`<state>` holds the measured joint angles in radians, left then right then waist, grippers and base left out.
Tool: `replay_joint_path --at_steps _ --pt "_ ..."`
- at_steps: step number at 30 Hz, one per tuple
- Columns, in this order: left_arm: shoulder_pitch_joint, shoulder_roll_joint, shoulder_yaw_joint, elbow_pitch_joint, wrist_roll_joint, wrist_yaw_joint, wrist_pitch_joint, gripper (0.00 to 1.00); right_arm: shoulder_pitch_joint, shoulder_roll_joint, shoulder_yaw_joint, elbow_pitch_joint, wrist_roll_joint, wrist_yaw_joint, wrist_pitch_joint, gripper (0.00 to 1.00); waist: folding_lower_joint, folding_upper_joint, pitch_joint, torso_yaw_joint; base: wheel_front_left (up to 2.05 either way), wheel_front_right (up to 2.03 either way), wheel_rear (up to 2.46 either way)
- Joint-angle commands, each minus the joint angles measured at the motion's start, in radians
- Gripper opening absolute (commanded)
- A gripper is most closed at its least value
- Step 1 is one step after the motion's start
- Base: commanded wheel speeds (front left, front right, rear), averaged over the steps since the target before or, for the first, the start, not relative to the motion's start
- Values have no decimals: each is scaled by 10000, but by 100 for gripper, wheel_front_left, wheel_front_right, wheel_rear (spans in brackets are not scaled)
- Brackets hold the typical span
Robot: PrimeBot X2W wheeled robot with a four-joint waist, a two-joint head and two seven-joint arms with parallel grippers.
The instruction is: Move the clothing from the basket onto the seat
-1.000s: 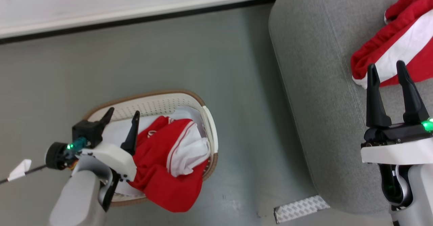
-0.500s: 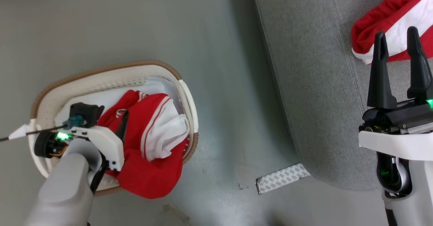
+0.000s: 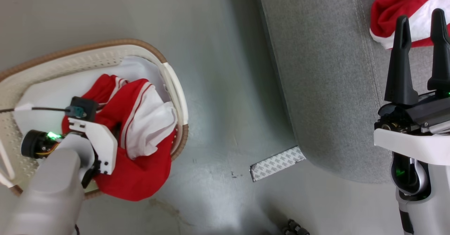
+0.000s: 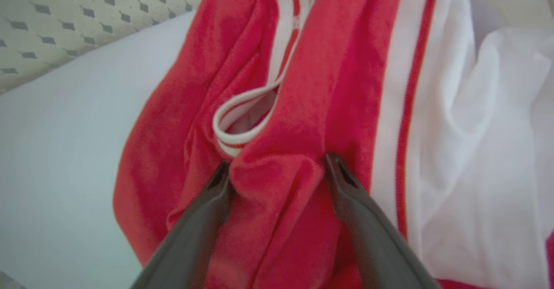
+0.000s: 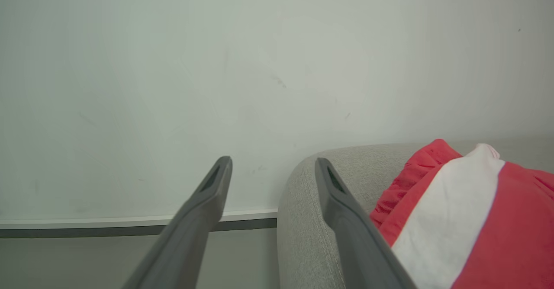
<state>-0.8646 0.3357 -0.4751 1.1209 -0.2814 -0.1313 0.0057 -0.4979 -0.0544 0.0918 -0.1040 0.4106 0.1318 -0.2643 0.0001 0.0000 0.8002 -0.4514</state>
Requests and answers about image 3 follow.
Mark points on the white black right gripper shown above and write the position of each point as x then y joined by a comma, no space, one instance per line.
415,133

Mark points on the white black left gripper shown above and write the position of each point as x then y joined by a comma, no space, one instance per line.
102,147

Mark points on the red and white garment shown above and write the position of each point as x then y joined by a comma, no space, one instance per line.
393,6
140,133

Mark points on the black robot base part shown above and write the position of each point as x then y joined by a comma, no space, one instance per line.
294,228

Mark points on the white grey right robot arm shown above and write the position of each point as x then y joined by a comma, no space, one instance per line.
429,199

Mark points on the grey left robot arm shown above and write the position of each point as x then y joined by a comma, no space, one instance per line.
45,196

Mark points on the grey fabric sofa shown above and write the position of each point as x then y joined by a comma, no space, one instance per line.
323,73

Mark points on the white liner sheet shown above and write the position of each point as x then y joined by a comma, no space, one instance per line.
49,92

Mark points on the white laundry basket brown rim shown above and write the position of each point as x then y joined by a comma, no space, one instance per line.
105,54

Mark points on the patterned grey tape strip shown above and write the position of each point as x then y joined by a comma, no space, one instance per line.
277,163

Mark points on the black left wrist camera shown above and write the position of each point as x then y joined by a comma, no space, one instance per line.
84,106

